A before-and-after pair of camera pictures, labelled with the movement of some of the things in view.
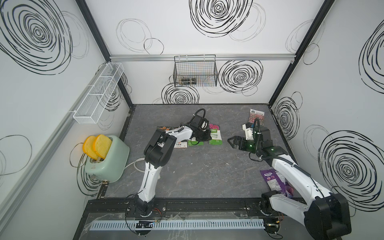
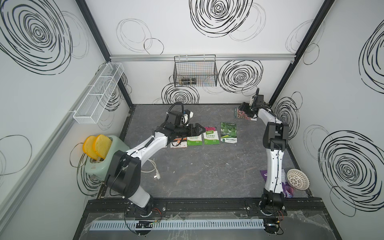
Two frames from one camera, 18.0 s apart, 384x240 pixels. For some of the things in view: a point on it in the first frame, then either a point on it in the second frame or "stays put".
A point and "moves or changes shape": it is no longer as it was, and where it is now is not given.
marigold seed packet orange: (181, 144) stays put
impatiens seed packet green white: (193, 142) stays put
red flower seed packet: (256, 114) moves or changes shape
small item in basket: (188, 81) stays put
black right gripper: (242, 140) -> (246, 107)
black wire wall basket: (195, 71) stays put
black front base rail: (173, 209) stays put
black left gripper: (206, 138) -> (194, 130)
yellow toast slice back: (88, 147) stays put
